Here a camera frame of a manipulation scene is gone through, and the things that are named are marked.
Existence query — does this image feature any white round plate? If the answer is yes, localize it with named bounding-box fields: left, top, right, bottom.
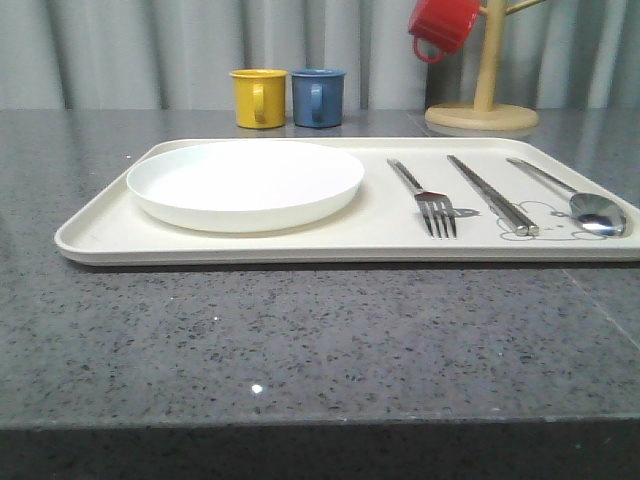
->
left=126, top=140, right=365, bottom=233

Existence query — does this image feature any silver metal fork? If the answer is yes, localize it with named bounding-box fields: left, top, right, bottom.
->
left=387, top=159, right=457, bottom=239

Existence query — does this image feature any silver metal chopstick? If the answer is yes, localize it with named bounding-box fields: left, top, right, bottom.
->
left=448, top=154, right=541, bottom=237
left=446, top=155, right=531, bottom=237

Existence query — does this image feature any silver metal spoon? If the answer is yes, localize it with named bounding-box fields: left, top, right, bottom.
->
left=506, top=158, right=627, bottom=237

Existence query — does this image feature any cream rabbit serving tray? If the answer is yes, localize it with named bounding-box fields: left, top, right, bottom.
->
left=54, top=137, right=639, bottom=266

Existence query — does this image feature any blue enamel mug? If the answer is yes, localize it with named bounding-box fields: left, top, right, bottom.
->
left=291, top=69, right=346, bottom=128

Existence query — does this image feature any yellow enamel mug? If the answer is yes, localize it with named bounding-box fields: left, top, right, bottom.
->
left=230, top=69, right=288, bottom=129

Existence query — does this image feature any wooden mug tree stand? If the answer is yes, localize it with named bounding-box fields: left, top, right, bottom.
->
left=425, top=0, right=542, bottom=131

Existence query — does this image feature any red enamel mug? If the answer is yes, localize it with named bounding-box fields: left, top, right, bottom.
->
left=408, top=0, right=481, bottom=63

